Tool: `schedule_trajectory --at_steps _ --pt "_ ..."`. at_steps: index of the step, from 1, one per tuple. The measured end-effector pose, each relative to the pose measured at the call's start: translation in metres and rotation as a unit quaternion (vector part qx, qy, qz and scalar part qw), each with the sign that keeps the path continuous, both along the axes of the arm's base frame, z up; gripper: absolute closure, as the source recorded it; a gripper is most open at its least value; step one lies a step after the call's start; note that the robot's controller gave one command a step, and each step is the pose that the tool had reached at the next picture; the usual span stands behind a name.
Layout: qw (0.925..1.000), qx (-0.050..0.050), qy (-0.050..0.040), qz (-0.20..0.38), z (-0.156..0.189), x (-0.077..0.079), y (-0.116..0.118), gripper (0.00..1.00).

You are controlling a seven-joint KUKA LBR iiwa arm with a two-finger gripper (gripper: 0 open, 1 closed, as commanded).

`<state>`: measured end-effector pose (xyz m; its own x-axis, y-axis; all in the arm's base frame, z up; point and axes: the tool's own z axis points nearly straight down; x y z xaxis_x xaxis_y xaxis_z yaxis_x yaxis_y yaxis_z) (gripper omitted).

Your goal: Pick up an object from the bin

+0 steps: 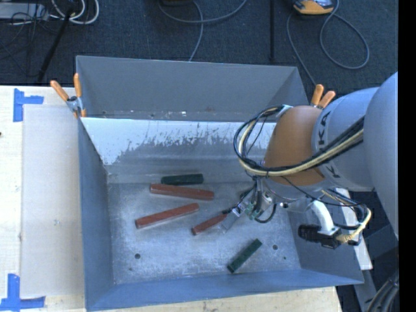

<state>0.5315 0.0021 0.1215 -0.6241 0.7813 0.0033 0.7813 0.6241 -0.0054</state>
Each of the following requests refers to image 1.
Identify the grey metal bin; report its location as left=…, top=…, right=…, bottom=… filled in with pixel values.
left=75, top=55, right=365, bottom=312

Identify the dark green flat block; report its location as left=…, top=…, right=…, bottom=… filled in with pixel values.
left=226, top=238, right=263, bottom=274
left=160, top=173, right=205, bottom=186

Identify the short red-brown flat block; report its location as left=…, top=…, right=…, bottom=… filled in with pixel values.
left=190, top=213, right=228, bottom=237

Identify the black cylinder on white bracket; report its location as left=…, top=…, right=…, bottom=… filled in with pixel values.
left=298, top=200, right=342, bottom=250

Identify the pale flat board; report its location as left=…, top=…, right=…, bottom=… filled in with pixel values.
left=19, top=103, right=86, bottom=300

